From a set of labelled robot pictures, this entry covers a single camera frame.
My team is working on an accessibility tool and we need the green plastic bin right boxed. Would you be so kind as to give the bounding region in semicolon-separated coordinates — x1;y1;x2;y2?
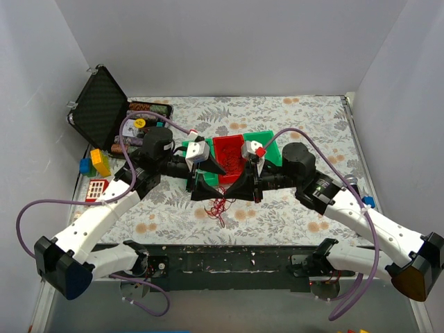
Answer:
242;130;283;171

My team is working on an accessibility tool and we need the red white toy brick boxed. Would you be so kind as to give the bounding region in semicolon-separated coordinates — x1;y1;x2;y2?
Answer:
85;179;109;203

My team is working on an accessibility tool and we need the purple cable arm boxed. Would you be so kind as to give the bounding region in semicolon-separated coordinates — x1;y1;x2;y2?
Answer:
15;115;198;317
259;128;382;321

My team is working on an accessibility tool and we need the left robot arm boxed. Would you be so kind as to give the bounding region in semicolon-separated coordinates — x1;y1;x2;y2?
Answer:
34;127;225;300

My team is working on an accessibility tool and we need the black poker chip case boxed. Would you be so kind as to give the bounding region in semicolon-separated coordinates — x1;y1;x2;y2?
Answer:
67;65;173;153

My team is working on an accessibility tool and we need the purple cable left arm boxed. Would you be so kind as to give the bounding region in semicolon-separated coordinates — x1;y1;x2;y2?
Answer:
15;115;198;317

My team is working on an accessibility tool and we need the dark thin wire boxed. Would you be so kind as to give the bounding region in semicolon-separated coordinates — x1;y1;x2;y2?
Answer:
220;145;249;178

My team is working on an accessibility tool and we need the yellow toy brick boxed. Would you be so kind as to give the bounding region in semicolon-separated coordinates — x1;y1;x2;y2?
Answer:
90;148;111;178

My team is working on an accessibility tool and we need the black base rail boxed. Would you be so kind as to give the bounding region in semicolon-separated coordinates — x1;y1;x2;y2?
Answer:
138;245;317;292

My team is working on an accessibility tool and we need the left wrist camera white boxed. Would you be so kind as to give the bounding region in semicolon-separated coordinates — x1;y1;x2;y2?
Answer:
185;141;210;168

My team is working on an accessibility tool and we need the green toy brick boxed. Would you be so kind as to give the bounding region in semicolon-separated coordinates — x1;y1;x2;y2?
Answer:
86;167;98;178

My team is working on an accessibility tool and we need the black microphone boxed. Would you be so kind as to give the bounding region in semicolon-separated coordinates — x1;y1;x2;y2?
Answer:
344;174;359;193

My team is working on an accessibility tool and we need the green plastic bin left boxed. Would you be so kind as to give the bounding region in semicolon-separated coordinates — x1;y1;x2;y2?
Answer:
196;138;219;187

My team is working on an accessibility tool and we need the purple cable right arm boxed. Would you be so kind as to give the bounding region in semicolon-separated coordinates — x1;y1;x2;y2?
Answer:
259;128;382;321

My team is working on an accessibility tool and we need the red plastic bin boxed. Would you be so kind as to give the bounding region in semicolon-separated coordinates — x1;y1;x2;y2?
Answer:
213;135;245;185

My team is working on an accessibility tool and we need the small blue toy brick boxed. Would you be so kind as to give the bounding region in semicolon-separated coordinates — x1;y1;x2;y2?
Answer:
362;196;376;208

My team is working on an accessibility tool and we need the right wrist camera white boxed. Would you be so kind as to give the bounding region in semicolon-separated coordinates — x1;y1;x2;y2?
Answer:
241;141;266;160

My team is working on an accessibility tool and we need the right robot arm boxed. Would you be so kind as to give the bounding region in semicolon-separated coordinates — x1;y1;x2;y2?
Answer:
191;141;443;302

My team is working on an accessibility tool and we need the green plastic bin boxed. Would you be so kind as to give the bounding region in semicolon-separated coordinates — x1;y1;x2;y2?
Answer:
242;130;283;171
196;138;219;187

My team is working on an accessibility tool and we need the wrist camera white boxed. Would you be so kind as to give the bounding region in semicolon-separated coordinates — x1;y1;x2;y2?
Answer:
241;141;266;160
185;141;210;168

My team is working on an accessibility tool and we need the red wire tangle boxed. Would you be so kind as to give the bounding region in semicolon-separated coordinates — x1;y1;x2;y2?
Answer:
204;194;233;228

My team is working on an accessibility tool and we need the yellow poker dealer chip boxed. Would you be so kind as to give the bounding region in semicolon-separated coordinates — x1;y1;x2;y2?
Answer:
134;118;146;129

